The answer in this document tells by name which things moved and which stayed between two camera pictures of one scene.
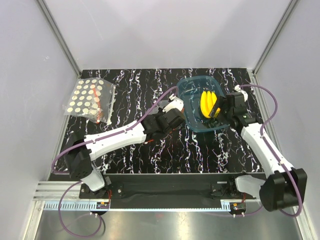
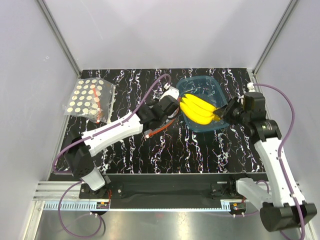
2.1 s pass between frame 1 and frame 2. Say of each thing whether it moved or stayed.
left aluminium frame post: stayed
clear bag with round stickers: stayed
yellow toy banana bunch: moved
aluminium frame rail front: stayed
